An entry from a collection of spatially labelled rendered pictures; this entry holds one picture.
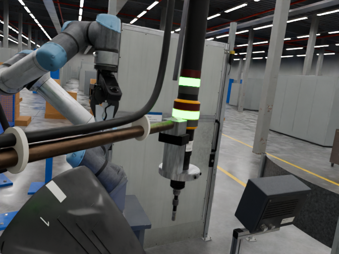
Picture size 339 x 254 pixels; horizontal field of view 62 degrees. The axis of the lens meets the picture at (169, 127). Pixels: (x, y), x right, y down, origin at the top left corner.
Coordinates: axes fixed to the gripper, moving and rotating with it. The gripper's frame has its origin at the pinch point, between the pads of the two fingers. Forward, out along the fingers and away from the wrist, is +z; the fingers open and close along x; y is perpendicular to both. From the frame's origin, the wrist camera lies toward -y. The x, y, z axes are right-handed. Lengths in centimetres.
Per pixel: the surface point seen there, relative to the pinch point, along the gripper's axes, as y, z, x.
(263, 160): 107, 53, -201
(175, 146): -53, -8, 4
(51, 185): -48, -1, 21
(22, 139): -68, -13, 26
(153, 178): 128, 71, -87
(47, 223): -53, 2, 22
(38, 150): -66, -12, 24
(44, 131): -66, -13, 24
